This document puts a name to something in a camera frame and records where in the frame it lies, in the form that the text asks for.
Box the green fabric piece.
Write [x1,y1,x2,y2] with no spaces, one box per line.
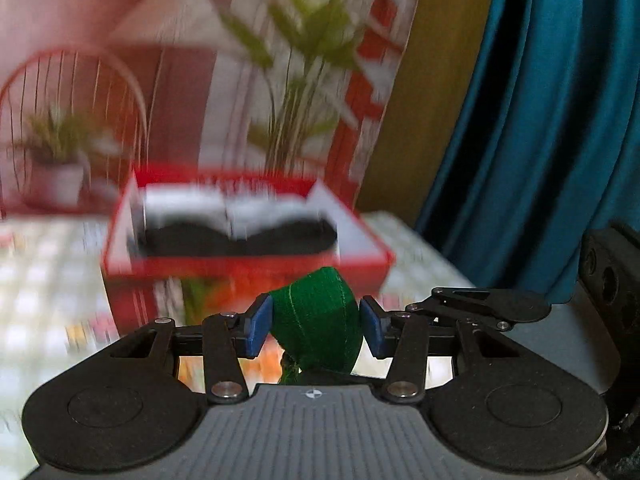
[269,266,362,385]

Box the orange floral quilted cloth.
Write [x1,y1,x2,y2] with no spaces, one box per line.
[178,275,286,391]

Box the printed room scene backdrop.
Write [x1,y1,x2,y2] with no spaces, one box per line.
[1,0,418,214]

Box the red strawberry cardboard box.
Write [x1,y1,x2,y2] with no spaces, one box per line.
[101,165,395,334]

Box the teal curtain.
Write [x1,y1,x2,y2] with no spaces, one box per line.
[416,0,639,302]

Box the green plaid tablecloth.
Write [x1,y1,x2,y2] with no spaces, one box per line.
[1,211,471,479]

